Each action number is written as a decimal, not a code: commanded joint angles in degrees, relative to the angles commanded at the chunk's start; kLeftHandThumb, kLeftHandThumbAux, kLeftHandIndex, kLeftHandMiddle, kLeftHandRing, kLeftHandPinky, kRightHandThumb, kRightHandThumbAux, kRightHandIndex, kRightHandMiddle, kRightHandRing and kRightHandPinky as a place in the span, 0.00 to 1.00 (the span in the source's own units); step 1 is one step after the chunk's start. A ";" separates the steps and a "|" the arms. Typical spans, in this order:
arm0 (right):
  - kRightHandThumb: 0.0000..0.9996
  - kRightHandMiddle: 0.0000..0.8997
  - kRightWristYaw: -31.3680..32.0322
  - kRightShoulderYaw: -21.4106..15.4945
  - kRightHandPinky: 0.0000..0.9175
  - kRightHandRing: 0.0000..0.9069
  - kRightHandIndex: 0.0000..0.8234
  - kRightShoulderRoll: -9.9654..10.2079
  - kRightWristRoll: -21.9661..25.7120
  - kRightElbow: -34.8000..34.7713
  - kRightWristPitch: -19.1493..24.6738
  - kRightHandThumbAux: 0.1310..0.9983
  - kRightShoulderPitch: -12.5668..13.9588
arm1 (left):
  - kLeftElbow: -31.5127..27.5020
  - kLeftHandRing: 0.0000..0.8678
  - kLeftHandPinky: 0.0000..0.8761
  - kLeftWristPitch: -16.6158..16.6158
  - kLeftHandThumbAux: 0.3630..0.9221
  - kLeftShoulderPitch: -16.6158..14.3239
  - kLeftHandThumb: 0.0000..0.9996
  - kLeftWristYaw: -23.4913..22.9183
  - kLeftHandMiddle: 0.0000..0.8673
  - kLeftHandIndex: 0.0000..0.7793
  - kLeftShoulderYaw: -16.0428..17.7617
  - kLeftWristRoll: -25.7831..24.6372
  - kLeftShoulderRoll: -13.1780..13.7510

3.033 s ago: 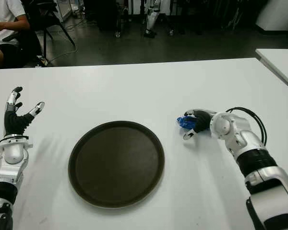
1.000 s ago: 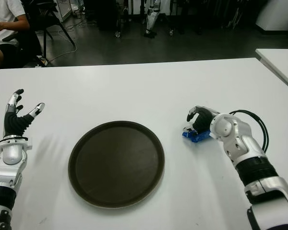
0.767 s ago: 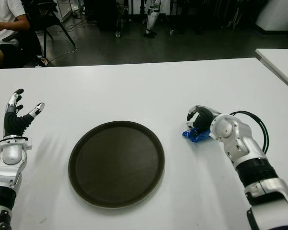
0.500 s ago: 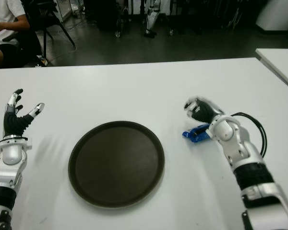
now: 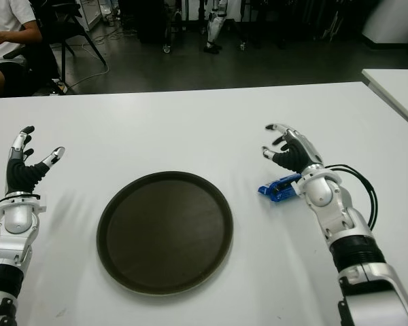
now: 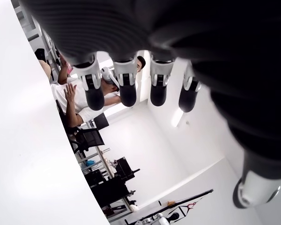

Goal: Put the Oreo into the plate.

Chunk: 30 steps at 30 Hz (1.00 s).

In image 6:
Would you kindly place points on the seated person white shirt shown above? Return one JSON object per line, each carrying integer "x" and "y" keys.
{"x": 61, "y": 91}

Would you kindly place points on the black chair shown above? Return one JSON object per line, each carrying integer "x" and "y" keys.
{"x": 89, "y": 138}

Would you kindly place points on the white VR headset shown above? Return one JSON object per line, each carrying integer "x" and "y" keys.
{"x": 107, "y": 75}

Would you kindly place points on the ceiling light strip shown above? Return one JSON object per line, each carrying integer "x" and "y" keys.
{"x": 180, "y": 118}

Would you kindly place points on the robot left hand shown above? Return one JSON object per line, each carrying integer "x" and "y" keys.
{"x": 201, "y": 35}

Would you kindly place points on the black boom stand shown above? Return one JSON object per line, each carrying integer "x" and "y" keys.
{"x": 209, "y": 191}

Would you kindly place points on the white humanoid robot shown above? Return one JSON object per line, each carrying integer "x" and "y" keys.
{"x": 159, "y": 220}

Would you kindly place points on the dark-haired person head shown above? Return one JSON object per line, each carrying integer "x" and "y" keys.
{"x": 141, "y": 63}

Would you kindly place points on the black equipment cart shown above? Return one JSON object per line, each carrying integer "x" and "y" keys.
{"x": 112, "y": 187}

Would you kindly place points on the black monitor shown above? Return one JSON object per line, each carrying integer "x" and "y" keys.
{"x": 100, "y": 120}

